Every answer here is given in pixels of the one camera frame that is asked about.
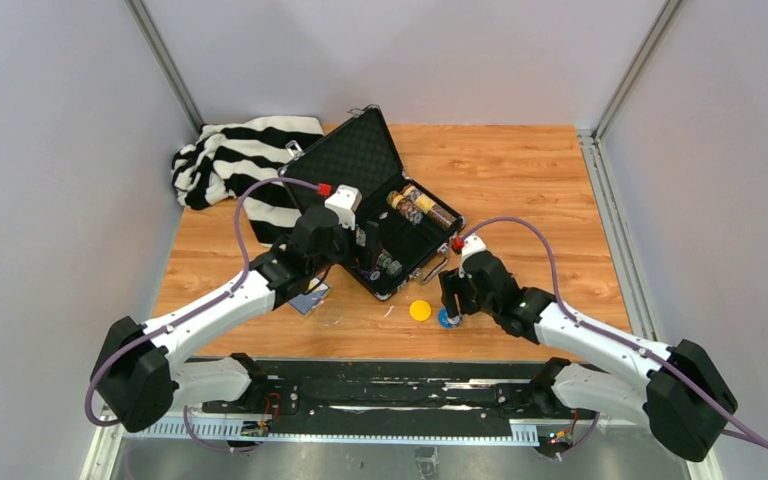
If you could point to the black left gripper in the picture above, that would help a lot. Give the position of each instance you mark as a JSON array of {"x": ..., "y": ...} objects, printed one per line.
[{"x": 356, "y": 252}]

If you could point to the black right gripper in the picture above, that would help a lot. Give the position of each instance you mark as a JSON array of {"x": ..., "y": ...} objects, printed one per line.
[{"x": 452, "y": 284}]

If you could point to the blue-green poker chip stack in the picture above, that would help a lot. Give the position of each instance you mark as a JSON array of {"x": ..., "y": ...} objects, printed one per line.
[{"x": 389, "y": 264}]

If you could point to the blue 10 poker chip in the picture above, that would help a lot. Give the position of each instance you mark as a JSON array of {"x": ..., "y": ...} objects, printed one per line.
[{"x": 447, "y": 321}]

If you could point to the blue yellow card deck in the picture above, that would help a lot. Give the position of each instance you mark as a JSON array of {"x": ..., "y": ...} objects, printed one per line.
[{"x": 306, "y": 303}]

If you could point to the black poker set case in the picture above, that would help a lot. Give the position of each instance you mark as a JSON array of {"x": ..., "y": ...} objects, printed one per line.
[{"x": 361, "y": 153}]

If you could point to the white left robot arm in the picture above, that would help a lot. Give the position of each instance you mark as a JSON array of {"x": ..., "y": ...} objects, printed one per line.
[{"x": 143, "y": 371}]

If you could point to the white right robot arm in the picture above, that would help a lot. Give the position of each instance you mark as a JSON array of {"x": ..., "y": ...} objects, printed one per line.
[{"x": 675, "y": 391}]

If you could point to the yellow round dealer button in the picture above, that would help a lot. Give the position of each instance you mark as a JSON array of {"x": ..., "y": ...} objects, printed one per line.
[{"x": 420, "y": 310}]

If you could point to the clear round plastic disc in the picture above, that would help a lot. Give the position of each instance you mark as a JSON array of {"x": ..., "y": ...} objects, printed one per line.
[{"x": 329, "y": 312}]

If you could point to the black white striped cloth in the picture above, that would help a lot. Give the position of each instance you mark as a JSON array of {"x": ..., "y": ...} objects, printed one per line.
[{"x": 227, "y": 159}]

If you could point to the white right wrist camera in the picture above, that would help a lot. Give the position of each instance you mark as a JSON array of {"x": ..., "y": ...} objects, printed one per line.
[{"x": 472, "y": 245}]

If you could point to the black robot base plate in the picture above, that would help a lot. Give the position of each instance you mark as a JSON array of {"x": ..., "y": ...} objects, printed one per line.
[{"x": 417, "y": 399}]

